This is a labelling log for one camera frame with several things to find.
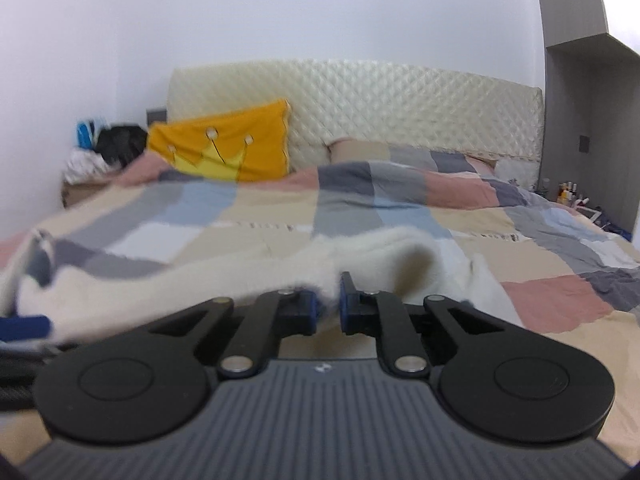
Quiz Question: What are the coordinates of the cluster of small bottles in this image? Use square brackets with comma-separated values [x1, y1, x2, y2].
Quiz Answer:
[554, 180, 594, 209]

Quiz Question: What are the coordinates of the white wire rack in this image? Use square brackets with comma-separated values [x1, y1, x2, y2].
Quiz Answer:
[580, 204, 609, 227]

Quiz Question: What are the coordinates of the white floral pillow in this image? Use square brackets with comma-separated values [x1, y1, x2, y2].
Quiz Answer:
[495, 157, 543, 193]

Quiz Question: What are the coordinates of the yellow crown pillow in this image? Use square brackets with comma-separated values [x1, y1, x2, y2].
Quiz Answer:
[147, 100, 292, 182]

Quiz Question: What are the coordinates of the cream quilted headboard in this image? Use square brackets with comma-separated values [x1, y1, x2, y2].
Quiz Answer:
[166, 58, 545, 171]

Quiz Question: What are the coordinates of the blue storage box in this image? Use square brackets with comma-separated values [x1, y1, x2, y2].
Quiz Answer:
[598, 206, 634, 242]

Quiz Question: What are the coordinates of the crumpled white cloth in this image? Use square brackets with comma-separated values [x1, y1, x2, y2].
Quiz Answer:
[64, 147, 114, 184]

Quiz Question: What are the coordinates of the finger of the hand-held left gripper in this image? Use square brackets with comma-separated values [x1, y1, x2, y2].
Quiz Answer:
[0, 314, 54, 344]

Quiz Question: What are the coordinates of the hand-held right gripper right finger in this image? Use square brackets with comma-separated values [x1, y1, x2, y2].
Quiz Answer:
[339, 272, 506, 377]

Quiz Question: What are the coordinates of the blue and white packet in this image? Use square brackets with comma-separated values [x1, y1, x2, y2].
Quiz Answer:
[76, 119, 109, 152]

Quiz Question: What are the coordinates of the plaid patchwork blanket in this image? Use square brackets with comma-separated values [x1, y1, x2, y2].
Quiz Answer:
[0, 147, 640, 461]

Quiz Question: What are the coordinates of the plaid beige pillow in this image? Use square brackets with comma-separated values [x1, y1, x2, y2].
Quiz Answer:
[325, 137, 497, 172]

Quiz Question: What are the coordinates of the grey wardrobe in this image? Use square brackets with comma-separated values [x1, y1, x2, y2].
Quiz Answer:
[532, 0, 640, 243]

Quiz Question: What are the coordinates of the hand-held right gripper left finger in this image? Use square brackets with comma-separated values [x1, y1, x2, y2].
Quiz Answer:
[150, 288, 319, 380]

